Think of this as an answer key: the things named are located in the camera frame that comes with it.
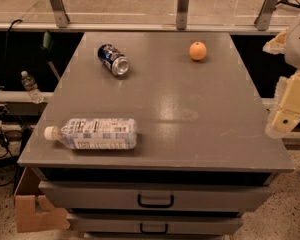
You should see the small water bottle on rail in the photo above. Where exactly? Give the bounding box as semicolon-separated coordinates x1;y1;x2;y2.
21;71;44;104

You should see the upper drawer black handle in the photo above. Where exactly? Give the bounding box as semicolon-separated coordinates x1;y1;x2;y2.
137;194;174;209

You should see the grey drawer cabinet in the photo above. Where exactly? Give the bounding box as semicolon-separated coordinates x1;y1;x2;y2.
19;32;293;240

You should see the brown cardboard box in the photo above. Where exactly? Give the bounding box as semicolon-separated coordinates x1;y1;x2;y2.
14;168;70;233

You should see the left metal bracket post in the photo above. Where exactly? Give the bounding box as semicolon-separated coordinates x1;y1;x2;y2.
49;0;70;28

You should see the large clear water bottle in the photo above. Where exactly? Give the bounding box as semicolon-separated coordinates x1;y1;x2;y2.
44;118;137;150

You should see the black cable left side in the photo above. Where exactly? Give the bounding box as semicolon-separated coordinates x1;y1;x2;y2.
0;18;33;188

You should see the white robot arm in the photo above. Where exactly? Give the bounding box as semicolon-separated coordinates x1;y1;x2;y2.
263;13;300;138

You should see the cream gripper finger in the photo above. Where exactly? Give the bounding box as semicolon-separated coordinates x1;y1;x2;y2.
265;77;290;139
263;29;288;55

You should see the drawer black handle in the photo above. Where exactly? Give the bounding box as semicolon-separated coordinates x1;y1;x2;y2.
137;194;174;209
139;223;169;234

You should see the orange fruit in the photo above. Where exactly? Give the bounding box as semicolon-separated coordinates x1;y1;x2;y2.
189;42;207;61

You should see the green handled tool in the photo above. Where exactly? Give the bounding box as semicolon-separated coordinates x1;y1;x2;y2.
40;31;60;80

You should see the lower drawer black handle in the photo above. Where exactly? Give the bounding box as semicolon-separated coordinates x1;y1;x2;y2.
139;223;169;234

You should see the right metal bracket post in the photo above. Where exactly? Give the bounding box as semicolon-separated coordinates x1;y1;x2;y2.
254;0;279;31

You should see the blue pepsi can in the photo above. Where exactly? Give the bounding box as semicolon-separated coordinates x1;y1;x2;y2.
97;44;130;76

